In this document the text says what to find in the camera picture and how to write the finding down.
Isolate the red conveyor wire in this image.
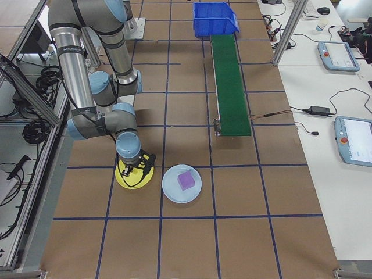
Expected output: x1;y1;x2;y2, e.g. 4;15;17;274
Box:
249;111;291;119

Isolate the purple foam block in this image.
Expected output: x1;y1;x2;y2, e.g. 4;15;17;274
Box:
177;171;195;191

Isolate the green conveyor belt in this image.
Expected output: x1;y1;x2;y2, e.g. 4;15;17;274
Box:
209;34;253;138

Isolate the blue plastic storage bin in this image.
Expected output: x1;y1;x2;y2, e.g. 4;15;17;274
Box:
192;2;241;38

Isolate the black cable bundle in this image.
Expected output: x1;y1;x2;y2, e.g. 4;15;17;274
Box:
36;65;69;96
22;119;51;145

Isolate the black handheld tool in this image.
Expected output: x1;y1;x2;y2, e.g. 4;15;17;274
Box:
7;155;31;180

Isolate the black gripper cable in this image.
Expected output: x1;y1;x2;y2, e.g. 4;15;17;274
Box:
117;153;155;189

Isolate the V-shaped metal bar frame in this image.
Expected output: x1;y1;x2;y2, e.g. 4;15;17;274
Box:
0;0;101;273

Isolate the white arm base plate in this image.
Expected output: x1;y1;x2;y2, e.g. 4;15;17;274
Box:
127;17;146;40
116;93;136;108

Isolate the light blue plate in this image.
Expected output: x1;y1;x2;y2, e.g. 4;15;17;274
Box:
161;164;202;204

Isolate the white paper sheet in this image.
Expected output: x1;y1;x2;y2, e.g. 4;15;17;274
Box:
0;168;21;204

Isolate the black monitor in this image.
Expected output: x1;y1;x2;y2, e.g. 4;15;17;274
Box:
17;20;52;62

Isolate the black cable with plug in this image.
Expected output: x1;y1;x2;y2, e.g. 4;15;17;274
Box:
295;121;319;137

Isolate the yellow plate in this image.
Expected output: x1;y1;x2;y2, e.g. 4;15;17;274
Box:
115;156;155;190

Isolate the aluminium upright post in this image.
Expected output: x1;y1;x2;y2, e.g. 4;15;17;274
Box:
272;0;309;67

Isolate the blue grey teach pendant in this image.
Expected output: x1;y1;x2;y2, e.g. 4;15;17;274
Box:
333;116;372;168
317;40;360;73

